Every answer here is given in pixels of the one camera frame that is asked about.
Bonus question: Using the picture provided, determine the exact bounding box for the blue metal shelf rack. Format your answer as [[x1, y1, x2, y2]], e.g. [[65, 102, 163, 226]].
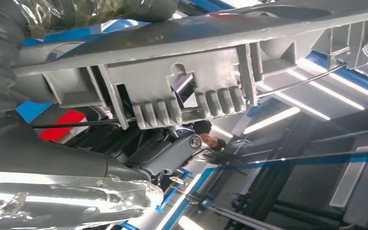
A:
[[155, 168, 217, 214], [15, 0, 368, 125]]

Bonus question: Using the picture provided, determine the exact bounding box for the person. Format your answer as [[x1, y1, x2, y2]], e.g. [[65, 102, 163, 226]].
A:
[[193, 120, 228, 152]]

